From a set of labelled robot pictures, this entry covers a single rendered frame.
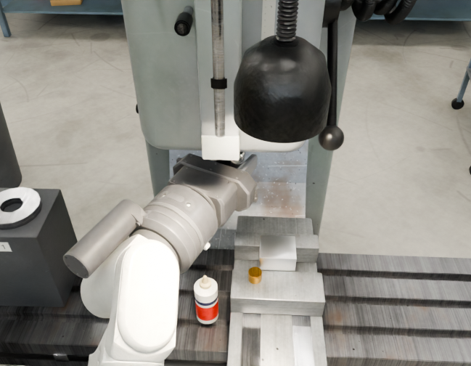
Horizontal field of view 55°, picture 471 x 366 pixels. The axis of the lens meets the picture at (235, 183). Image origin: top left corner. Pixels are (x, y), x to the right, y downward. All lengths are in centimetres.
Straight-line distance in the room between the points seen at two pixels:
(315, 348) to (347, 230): 163
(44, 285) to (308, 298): 45
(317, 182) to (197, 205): 66
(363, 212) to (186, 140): 199
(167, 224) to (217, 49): 20
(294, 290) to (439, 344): 28
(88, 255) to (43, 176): 233
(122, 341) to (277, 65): 29
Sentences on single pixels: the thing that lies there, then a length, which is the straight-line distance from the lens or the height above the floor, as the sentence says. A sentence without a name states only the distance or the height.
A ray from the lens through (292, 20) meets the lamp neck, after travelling 32.
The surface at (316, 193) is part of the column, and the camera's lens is 119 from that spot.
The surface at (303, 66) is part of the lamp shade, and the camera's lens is 32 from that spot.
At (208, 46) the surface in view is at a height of 147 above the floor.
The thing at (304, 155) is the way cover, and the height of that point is 101.
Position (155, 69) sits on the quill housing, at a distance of 49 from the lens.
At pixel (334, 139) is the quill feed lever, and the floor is 134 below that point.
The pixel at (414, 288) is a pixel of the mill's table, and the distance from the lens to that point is 95.
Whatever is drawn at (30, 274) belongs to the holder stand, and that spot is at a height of 102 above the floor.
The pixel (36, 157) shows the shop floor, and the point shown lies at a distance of 298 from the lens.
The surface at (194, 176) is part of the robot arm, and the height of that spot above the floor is 126.
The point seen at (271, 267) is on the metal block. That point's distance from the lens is 77.
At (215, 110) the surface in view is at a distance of 45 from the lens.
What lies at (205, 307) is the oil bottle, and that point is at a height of 98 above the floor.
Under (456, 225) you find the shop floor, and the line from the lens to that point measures 256.
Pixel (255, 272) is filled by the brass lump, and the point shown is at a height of 105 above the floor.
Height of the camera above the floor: 163
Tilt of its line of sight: 40 degrees down
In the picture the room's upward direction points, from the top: straight up
